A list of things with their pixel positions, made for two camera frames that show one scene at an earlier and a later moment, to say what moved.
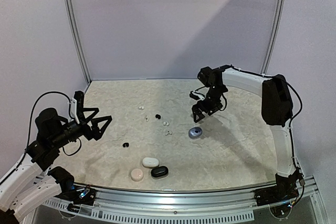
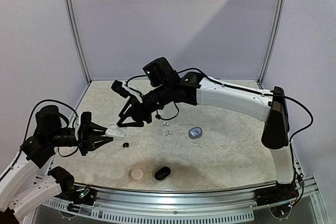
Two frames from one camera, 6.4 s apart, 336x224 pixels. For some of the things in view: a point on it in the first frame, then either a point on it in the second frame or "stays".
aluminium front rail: (208, 205) stays
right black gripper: (205, 106) to (138, 108)
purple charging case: (195, 132) stays
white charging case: (150, 162) to (115, 131)
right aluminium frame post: (276, 36) stays
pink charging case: (137, 174) stays
